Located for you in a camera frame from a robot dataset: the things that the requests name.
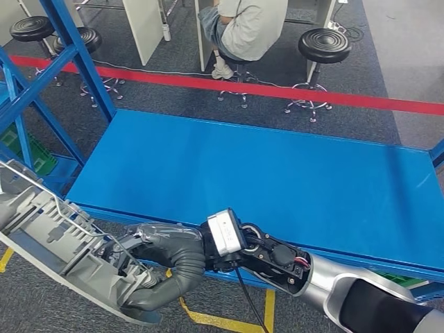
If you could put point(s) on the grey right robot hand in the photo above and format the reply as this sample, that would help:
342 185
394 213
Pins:
163 236

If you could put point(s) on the silver plastic wheel cover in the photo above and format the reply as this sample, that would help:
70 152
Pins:
52 220

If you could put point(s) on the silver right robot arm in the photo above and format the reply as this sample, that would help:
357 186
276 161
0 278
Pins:
346 294

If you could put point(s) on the blue metal shelf cart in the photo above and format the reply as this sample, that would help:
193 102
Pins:
277 174

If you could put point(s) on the green plastic crate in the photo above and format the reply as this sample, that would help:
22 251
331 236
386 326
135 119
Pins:
399 279
41 158

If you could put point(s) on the black round swivel stool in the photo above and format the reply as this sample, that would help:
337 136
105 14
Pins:
90 37
232 59
31 27
324 44

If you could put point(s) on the white desk panel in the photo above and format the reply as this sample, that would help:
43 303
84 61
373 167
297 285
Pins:
143 27
324 11
202 41

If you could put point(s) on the white cylinder bottle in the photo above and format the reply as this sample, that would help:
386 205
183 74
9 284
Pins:
166 32

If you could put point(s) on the seated person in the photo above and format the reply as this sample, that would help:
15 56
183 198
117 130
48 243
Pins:
253 27

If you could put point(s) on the white power strip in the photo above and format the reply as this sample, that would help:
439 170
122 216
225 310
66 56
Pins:
336 26

